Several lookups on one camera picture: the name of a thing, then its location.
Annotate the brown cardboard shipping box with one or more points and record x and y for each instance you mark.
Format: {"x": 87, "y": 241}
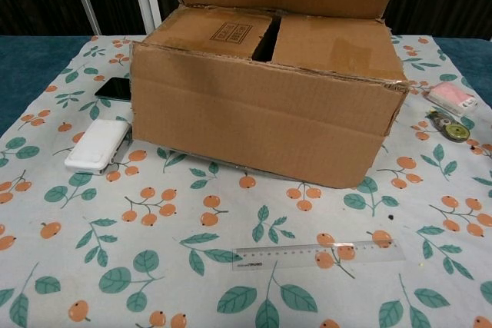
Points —
{"x": 250, "y": 120}

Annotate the clear plastic ruler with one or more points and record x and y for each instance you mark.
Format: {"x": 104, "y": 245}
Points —
{"x": 269, "y": 259}

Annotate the orange fruit print tablecloth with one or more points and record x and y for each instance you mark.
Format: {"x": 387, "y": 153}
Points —
{"x": 153, "y": 228}

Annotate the black smartphone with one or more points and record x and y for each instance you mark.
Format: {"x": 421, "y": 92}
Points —
{"x": 115, "y": 89}

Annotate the white power bank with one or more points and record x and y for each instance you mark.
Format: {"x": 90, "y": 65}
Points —
{"x": 96, "y": 143}

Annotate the green correction tape dispenser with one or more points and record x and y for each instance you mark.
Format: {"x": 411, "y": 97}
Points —
{"x": 455, "y": 134}

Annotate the pink and white eraser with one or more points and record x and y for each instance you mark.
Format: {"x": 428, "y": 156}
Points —
{"x": 449, "y": 93}

